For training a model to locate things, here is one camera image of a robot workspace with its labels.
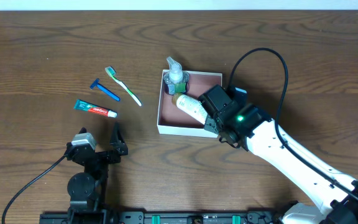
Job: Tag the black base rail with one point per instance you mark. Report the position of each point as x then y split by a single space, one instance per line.
137 217

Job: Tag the Colgate toothpaste tube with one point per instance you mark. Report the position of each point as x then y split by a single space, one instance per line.
85 106

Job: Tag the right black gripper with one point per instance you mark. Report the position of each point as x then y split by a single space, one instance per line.
213 121

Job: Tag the clear pump soap bottle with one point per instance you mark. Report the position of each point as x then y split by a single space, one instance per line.
176 79

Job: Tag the white open cardboard box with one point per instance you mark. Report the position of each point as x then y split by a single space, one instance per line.
171 120

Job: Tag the white lotion tube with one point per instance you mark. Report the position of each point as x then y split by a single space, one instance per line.
190 106

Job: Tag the green white toothbrush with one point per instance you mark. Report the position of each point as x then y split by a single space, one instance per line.
112 73

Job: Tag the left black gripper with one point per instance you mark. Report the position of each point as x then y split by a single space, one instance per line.
101 155

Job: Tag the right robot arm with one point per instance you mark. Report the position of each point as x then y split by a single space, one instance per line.
242 125

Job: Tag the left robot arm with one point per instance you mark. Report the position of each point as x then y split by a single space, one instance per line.
87 189

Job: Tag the blue disposable razor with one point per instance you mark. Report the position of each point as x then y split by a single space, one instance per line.
96 84

